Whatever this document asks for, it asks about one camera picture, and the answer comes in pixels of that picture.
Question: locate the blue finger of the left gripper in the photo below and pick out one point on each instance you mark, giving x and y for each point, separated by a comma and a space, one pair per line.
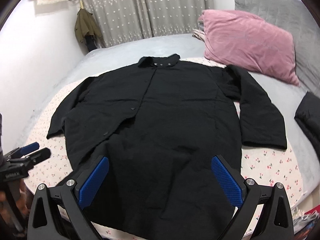
40, 156
29, 148

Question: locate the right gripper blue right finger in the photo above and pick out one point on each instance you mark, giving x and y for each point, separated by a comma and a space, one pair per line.
230, 181

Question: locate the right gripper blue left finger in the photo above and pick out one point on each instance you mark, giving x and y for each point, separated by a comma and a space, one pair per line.
89, 181

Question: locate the black long coat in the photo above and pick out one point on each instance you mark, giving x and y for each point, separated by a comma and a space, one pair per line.
160, 129

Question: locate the colourful magazines on floor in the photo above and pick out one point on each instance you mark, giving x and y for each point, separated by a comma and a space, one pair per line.
304, 222

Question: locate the dark grey folded garment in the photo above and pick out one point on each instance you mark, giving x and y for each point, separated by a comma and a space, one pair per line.
307, 117

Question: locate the olive green hanging jacket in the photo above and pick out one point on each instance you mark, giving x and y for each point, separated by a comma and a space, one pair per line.
87, 30

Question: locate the pink velvet pillow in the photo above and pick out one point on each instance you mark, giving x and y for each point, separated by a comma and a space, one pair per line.
248, 41

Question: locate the folded beige and grey linens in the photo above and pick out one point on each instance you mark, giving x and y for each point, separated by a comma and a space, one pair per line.
199, 32

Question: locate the grey dotted curtain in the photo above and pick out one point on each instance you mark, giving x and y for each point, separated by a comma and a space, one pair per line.
122, 21

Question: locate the grey quilted headboard cushion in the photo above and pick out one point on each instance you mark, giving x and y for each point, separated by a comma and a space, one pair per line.
294, 17

